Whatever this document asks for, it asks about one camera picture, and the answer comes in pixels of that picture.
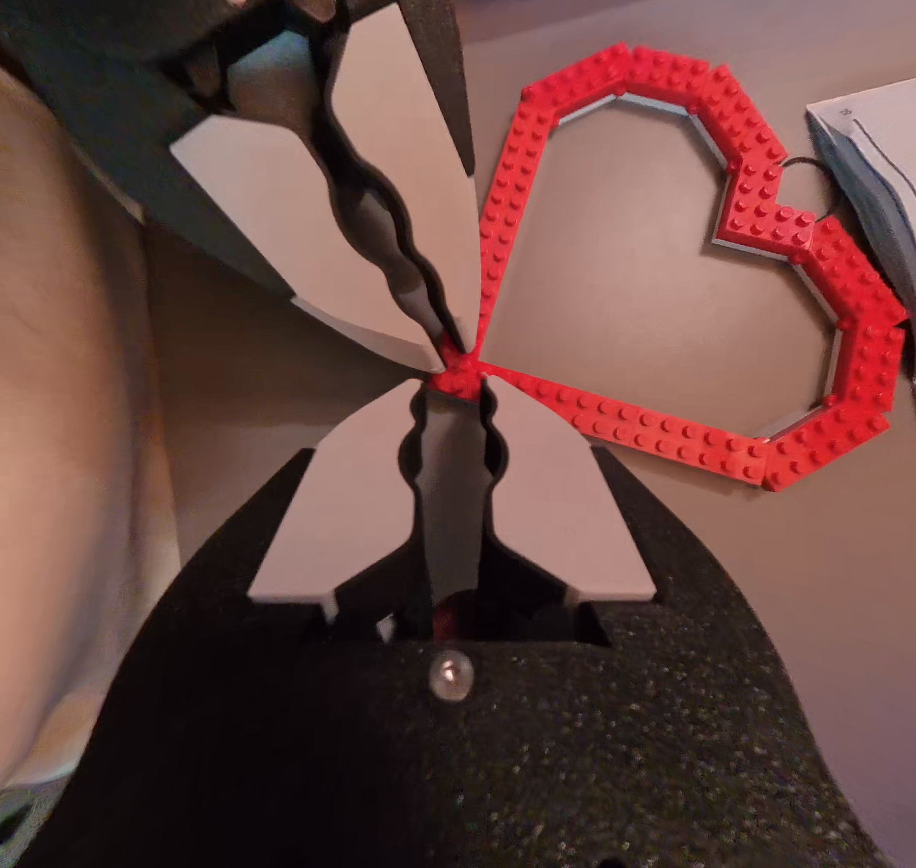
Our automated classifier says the grey desk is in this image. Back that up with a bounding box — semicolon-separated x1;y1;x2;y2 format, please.
143;0;916;868

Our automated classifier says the person's beige clothing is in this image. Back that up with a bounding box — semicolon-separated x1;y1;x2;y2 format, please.
0;67;180;790

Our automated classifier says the thin black cord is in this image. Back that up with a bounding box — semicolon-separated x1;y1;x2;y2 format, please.
783;156;849;228

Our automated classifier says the open instruction booklet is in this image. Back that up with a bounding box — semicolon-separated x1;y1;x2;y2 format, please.
806;77;916;289

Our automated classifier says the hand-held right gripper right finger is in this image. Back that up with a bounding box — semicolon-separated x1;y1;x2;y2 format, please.
476;374;658;606

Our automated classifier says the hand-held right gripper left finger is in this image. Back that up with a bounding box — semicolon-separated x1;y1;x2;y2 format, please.
247;378;437;608

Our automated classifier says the red brick heart frame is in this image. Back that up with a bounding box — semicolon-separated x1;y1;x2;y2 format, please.
429;41;910;493

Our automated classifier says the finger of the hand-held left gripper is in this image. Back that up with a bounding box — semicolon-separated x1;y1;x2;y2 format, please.
325;1;480;357
169;114;459;375

